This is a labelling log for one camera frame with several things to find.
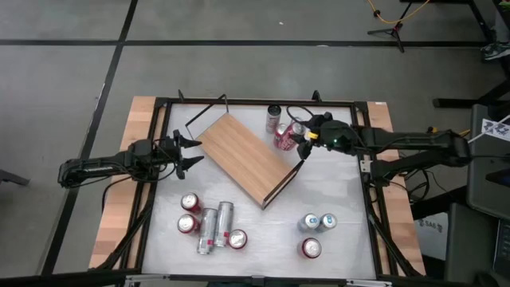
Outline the grey equipment case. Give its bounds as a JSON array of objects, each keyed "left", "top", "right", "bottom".
[{"left": 465, "top": 103, "right": 510, "bottom": 221}]

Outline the person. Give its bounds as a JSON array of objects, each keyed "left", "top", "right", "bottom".
[{"left": 480, "top": 0, "right": 510, "bottom": 61}]

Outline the white cable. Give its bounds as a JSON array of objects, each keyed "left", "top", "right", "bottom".
[{"left": 466, "top": 114, "right": 510, "bottom": 144}]

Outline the black chair base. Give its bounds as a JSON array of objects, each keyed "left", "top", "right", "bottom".
[{"left": 0, "top": 169, "right": 31, "bottom": 187}]

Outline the tall silver Celsius can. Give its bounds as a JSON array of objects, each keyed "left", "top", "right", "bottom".
[
  {"left": 196, "top": 206, "right": 219, "bottom": 256},
  {"left": 213, "top": 200, "right": 235, "bottom": 248},
  {"left": 265, "top": 104, "right": 283, "bottom": 135}
]

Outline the black tripod stand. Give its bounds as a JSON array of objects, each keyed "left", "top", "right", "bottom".
[{"left": 366, "top": 0, "right": 418, "bottom": 54}]

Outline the grey bin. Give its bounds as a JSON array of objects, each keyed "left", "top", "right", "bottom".
[{"left": 444, "top": 202, "right": 501, "bottom": 285}]

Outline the white printed marker card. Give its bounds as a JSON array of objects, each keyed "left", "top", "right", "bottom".
[{"left": 481, "top": 117, "right": 510, "bottom": 143}]

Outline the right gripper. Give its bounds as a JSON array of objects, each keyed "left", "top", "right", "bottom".
[{"left": 292, "top": 112, "right": 359, "bottom": 161}]

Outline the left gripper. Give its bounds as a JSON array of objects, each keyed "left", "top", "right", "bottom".
[{"left": 158, "top": 129, "right": 206, "bottom": 180}]

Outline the black flat device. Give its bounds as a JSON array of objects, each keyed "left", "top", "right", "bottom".
[{"left": 485, "top": 167, "right": 510, "bottom": 188}]

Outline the black desk leg frame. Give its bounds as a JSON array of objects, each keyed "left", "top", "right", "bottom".
[{"left": 400, "top": 0, "right": 510, "bottom": 109}]

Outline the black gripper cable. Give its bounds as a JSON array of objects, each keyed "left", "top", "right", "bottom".
[{"left": 285, "top": 104, "right": 316, "bottom": 125}]

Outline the dark keypad device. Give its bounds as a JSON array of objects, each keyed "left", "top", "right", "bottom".
[{"left": 492, "top": 218, "right": 510, "bottom": 280}]

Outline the white printed box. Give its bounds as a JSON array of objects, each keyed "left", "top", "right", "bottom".
[{"left": 414, "top": 212, "right": 450, "bottom": 261}]

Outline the wooden tray with wire handle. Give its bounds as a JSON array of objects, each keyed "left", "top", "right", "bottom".
[{"left": 185, "top": 93, "right": 307, "bottom": 210}]

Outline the white table cover sheet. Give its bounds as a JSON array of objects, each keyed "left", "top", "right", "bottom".
[{"left": 141, "top": 102, "right": 378, "bottom": 280}]

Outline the black metal table frame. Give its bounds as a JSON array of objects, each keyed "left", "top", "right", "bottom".
[{"left": 89, "top": 89, "right": 426, "bottom": 280}]

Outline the yellow floor cable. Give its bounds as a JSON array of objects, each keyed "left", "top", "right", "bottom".
[{"left": 365, "top": 0, "right": 432, "bottom": 26}]

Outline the black front frame rail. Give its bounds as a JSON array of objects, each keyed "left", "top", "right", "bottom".
[{"left": 0, "top": 269, "right": 510, "bottom": 287}]

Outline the yellow power plug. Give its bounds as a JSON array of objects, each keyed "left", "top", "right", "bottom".
[{"left": 426, "top": 126, "right": 472, "bottom": 137}]

